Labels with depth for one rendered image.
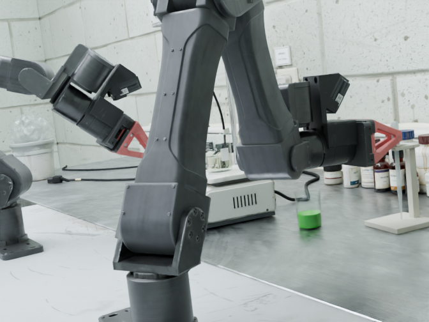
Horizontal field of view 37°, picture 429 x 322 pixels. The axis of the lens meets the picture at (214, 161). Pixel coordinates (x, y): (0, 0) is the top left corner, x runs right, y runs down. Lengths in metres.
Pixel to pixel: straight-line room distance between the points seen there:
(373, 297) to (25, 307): 0.43
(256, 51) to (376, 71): 0.79
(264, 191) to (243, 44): 0.43
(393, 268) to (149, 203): 0.35
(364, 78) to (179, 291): 1.04
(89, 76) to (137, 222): 0.52
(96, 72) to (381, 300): 0.63
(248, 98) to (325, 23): 0.88
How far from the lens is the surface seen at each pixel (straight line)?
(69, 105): 1.14
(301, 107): 0.91
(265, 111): 0.81
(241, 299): 0.77
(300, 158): 0.86
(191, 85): 0.67
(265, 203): 1.16
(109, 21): 2.78
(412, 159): 1.05
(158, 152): 0.66
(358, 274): 0.83
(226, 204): 1.13
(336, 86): 0.95
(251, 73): 0.80
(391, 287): 0.78
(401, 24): 1.50
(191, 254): 0.63
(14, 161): 1.20
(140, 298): 0.64
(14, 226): 1.19
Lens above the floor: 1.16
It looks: 7 degrees down
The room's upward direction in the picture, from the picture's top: 6 degrees counter-clockwise
